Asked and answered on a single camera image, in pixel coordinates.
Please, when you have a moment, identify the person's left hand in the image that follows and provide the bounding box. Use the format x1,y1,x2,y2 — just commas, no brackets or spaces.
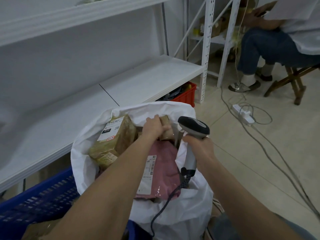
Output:
141,115,167,142

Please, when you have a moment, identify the person's right hand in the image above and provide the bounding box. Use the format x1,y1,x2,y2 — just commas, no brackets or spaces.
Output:
182,134,218,173

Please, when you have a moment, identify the grey handheld barcode scanner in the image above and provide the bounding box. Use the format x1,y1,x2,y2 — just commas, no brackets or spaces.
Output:
177,116,210,177

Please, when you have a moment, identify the pink mailer bag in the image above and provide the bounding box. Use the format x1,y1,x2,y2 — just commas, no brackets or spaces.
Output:
135,141,182,201

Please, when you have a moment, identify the white woven sack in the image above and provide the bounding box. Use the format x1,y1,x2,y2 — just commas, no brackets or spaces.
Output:
71,101,214,240

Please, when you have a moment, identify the blue plastic crate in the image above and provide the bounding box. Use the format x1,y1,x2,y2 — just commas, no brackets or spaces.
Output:
0,167,153,240

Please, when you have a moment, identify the person's left forearm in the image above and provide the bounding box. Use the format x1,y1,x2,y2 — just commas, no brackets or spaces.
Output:
42,136,155,240

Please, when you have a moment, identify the person's right forearm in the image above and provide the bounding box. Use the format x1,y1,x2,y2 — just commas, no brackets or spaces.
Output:
200,160,313,240

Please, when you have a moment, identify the person's sandal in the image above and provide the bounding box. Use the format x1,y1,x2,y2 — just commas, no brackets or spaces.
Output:
204,197,225,240

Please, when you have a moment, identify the red plastic crate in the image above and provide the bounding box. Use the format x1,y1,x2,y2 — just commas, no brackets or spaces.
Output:
171,82,197,108

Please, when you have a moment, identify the white power strip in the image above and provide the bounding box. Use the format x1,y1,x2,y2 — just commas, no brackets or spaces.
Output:
232,104,255,126

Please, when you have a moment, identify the white metal shelf rack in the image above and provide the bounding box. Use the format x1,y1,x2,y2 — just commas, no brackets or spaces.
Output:
174,0,242,88
0,0,215,193

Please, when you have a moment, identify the wooden chair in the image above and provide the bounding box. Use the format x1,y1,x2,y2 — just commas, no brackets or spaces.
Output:
264,63,320,106

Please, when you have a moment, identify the black scanner cable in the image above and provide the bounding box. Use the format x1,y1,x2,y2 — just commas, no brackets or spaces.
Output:
150,172,192,238

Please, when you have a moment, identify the grey floor cable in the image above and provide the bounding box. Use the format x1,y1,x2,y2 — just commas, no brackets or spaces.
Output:
220,87,320,220

